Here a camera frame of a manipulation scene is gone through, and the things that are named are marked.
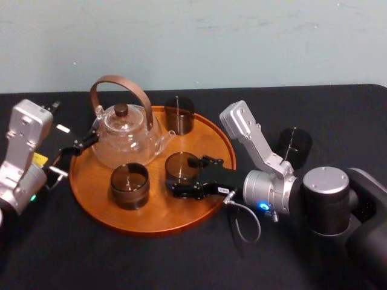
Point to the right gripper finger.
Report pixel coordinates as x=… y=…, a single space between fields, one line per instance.
x=193 y=190
x=207 y=162

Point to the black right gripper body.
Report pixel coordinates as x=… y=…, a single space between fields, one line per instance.
x=225 y=179

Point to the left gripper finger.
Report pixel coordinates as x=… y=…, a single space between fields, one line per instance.
x=91 y=135
x=79 y=147

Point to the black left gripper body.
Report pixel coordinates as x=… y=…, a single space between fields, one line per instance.
x=57 y=139

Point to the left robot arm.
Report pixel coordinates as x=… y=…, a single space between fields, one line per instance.
x=22 y=142

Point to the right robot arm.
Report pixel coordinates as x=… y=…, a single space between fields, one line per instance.
x=329 y=193

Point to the round brown wooden tray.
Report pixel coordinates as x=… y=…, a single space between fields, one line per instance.
x=169 y=217

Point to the smoky brown glass cup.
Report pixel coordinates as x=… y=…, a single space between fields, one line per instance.
x=179 y=121
x=129 y=190
x=179 y=165
x=294 y=145

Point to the glass teapot lid dark knob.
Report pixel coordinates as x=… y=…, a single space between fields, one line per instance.
x=121 y=118

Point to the black table cloth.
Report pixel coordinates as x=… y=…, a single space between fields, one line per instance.
x=121 y=262

